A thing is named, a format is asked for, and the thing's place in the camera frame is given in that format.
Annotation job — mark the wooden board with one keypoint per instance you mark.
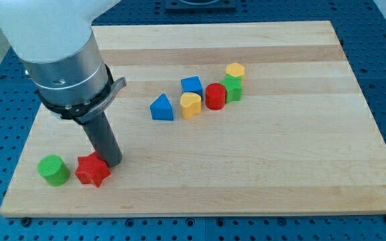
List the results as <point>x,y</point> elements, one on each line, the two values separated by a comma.
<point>301,142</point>

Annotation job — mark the green cylinder block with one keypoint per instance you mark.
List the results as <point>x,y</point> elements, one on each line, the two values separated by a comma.
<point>53,170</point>

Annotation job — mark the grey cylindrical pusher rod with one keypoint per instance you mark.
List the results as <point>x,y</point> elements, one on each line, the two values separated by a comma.
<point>103,141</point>

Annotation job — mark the blue triangle block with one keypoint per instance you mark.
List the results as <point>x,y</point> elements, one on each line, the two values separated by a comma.
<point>161,109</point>

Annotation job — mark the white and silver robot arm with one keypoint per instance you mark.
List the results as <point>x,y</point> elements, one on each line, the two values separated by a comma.
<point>56,44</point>

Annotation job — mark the blue cube block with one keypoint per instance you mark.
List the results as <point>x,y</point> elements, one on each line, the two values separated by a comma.
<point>192,84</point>

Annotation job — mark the yellow hexagon block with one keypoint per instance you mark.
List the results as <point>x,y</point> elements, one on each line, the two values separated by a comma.
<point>236,70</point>

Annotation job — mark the yellow heart block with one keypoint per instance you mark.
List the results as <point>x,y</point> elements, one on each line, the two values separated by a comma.
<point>191,104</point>

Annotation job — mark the green star block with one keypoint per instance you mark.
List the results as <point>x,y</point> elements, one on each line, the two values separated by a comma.
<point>233,88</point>

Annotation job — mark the black clamp ring with lever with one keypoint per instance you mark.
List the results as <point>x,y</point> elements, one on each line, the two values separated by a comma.
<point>83,113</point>

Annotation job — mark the red star block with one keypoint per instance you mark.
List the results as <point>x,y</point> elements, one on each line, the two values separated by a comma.
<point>92,170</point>

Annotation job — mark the red cylinder block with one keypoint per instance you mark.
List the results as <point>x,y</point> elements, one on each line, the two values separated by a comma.
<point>215,96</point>

